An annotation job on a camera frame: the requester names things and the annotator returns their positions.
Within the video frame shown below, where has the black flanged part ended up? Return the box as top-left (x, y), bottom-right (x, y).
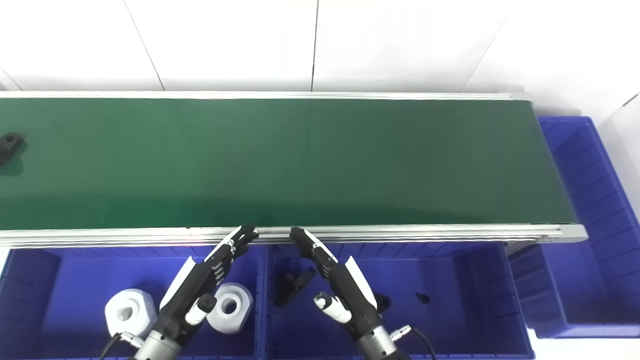
top-left (0, 132), bottom-right (26, 166)

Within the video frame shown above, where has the green conveyor belt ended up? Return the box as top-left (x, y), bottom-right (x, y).
top-left (0, 90), bottom-right (588, 249)
top-left (0, 97), bottom-right (578, 231)

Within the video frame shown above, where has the blue bin with white parts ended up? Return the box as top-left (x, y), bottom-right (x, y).
top-left (0, 245), bottom-right (266, 360)

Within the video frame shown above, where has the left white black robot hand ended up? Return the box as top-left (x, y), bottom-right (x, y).
top-left (155, 225), bottom-right (259, 346)

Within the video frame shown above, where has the long empty blue bin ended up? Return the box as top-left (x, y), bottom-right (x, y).
top-left (507, 116), bottom-right (640, 339)

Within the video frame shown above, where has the blue bin with black parts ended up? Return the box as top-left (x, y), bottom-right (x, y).
top-left (262, 242), bottom-right (536, 360)

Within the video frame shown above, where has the black bracket part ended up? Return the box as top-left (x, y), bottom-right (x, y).
top-left (275, 267), bottom-right (317, 307)

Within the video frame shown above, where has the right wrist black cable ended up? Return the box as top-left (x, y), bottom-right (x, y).
top-left (391, 325), bottom-right (437, 360)

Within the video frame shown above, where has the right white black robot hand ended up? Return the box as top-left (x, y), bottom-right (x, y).
top-left (290, 226), bottom-right (378, 338)

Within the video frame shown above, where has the white hexagonal part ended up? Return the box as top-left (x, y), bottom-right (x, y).
top-left (206, 282), bottom-right (254, 335)
top-left (104, 289), bottom-right (158, 339)

